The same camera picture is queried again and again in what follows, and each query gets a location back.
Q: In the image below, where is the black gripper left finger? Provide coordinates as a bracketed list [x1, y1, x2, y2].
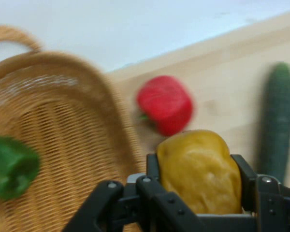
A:
[62, 153, 202, 232]

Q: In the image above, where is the woven wicker basket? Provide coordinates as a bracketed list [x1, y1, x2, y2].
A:
[0, 25, 147, 232]

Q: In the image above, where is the wooden cutting board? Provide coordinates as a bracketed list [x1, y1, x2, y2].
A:
[105, 9, 290, 191]

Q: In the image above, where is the green bell pepper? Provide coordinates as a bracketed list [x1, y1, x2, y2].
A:
[0, 136, 41, 202]

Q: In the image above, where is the yellow bell pepper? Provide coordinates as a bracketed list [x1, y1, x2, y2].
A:
[156, 130, 243, 215]

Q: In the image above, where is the red bell pepper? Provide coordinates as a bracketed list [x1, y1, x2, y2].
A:
[136, 75, 194, 137]

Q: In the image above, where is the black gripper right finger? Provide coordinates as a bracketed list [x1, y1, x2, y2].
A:
[231, 154, 290, 232]

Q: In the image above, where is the dark green cucumber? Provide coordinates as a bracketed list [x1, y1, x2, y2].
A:
[255, 62, 290, 185]

